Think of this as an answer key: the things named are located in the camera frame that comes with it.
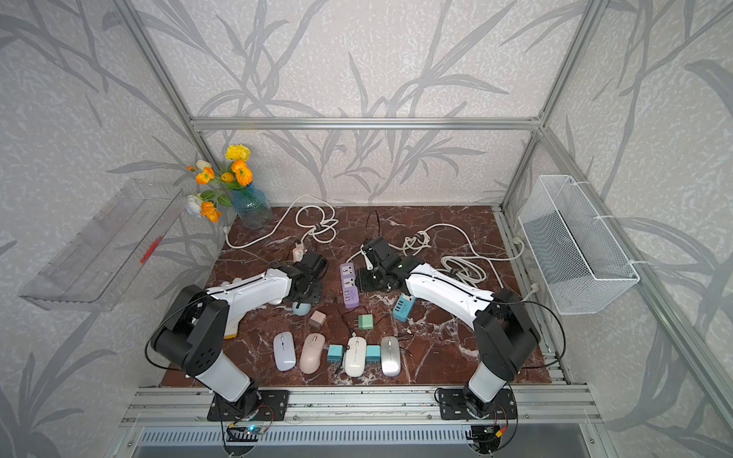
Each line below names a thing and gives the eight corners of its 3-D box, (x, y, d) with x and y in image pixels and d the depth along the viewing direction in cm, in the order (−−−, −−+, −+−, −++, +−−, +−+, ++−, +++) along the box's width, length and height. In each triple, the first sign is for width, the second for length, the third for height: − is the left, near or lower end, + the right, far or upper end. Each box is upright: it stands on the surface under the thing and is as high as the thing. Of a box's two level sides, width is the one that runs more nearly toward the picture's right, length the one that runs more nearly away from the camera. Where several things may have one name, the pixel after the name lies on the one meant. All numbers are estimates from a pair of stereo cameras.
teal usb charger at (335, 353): (328, 363, 83) (326, 360, 81) (329, 347, 85) (328, 344, 84) (342, 363, 83) (341, 360, 81) (344, 347, 85) (343, 344, 84)
